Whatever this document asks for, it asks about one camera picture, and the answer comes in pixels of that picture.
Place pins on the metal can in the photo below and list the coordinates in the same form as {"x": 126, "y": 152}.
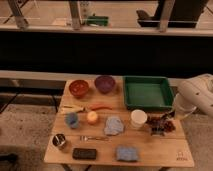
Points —
{"x": 59, "y": 141}

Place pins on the metal fork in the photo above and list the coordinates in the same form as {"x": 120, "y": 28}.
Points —
{"x": 86, "y": 138}

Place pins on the wooden folding table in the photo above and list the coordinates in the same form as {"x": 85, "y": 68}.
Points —
{"x": 169, "y": 150}

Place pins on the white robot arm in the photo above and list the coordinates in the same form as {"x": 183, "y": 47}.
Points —
{"x": 194, "y": 93}

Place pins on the green box on shelf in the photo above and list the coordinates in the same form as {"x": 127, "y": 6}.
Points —
{"x": 97, "y": 20}

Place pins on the white cup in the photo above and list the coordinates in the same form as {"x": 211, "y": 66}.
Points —
{"x": 138, "y": 118}

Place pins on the dark object on shelf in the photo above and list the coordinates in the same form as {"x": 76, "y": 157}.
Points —
{"x": 185, "y": 14}

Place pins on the green plastic tray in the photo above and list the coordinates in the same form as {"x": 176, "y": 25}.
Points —
{"x": 149, "y": 93}

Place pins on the purple bowl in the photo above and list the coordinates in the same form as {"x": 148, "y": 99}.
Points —
{"x": 104, "y": 83}

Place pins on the yellow round fruit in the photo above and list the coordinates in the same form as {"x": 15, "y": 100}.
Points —
{"x": 92, "y": 117}

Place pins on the light blue crumpled cloth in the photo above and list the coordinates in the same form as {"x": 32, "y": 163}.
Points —
{"x": 114, "y": 126}

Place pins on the blue cup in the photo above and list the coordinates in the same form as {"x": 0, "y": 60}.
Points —
{"x": 71, "y": 120}

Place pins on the red bowl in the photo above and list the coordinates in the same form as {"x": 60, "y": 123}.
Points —
{"x": 79, "y": 88}

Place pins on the black rectangular sponge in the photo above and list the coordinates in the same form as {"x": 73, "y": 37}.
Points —
{"x": 83, "y": 153}

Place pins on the dark red grapes bunch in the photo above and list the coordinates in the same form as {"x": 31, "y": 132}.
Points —
{"x": 160, "y": 124}

